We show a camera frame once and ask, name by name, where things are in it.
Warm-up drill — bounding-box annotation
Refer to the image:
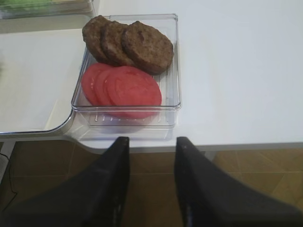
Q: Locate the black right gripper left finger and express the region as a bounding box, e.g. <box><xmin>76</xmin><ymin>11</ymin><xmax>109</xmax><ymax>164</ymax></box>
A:
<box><xmin>0</xmin><ymin>137</ymin><xmax>130</xmax><ymax>227</ymax></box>

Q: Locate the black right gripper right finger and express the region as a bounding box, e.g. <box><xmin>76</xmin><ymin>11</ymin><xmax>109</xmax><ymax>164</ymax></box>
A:
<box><xmin>174</xmin><ymin>137</ymin><xmax>303</xmax><ymax>227</ymax></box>

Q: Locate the green lettuce in container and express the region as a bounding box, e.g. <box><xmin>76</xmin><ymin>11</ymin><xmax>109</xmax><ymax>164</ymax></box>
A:
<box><xmin>0</xmin><ymin>2</ymin><xmax>90</xmax><ymax>15</ymax></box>

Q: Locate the clear lettuce cheese container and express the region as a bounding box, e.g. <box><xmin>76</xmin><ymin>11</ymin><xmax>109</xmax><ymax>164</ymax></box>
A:
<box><xmin>0</xmin><ymin>0</ymin><xmax>95</xmax><ymax>19</ymax></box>

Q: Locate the right red tomato slice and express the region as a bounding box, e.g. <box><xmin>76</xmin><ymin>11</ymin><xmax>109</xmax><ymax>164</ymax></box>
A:
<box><xmin>104</xmin><ymin>66</ymin><xmax>162</xmax><ymax>106</ymax></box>

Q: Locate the red tomato slice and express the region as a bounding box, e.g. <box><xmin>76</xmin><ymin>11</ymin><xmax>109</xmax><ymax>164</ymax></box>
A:
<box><xmin>104</xmin><ymin>66</ymin><xmax>162</xmax><ymax>106</ymax></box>
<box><xmin>81</xmin><ymin>63</ymin><xmax>112</xmax><ymax>106</ymax></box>
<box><xmin>94</xmin><ymin>67</ymin><xmax>118</xmax><ymax>106</ymax></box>

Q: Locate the middle red tomato slice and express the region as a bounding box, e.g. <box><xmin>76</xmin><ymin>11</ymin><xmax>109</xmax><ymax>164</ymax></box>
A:
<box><xmin>94</xmin><ymin>67</ymin><xmax>118</xmax><ymax>106</ymax></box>

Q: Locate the left red tomato slice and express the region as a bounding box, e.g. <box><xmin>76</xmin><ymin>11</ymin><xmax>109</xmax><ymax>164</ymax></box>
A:
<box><xmin>81</xmin><ymin>63</ymin><xmax>112</xmax><ymax>106</ymax></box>

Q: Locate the clear patty tomato container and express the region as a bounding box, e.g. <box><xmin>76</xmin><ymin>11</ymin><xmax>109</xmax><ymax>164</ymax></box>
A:
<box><xmin>71</xmin><ymin>14</ymin><xmax>182</xmax><ymax>131</ymax></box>

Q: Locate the right brown meat patty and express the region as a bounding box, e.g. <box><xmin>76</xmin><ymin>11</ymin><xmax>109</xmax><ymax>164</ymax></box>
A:
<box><xmin>121</xmin><ymin>21</ymin><xmax>174</xmax><ymax>75</ymax></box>

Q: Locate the brown meat patty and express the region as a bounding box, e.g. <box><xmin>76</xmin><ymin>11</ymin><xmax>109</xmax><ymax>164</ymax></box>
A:
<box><xmin>100</xmin><ymin>21</ymin><xmax>136</xmax><ymax>67</ymax></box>
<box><xmin>82</xmin><ymin>15</ymin><xmax>110</xmax><ymax>64</ymax></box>
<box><xmin>121</xmin><ymin>21</ymin><xmax>174</xmax><ymax>75</ymax></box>

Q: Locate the middle brown meat patty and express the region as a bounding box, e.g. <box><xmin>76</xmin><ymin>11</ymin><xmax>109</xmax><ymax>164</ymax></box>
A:
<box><xmin>100</xmin><ymin>21</ymin><xmax>136</xmax><ymax>67</ymax></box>

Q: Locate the left brown meat patty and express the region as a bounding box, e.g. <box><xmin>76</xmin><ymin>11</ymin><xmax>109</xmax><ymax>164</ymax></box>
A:
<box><xmin>82</xmin><ymin>15</ymin><xmax>110</xmax><ymax>64</ymax></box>

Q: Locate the black cable on floor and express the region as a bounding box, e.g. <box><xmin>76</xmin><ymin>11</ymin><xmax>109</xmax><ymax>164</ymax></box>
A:
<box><xmin>0</xmin><ymin>153</ymin><xmax>18</xmax><ymax>213</ymax></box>

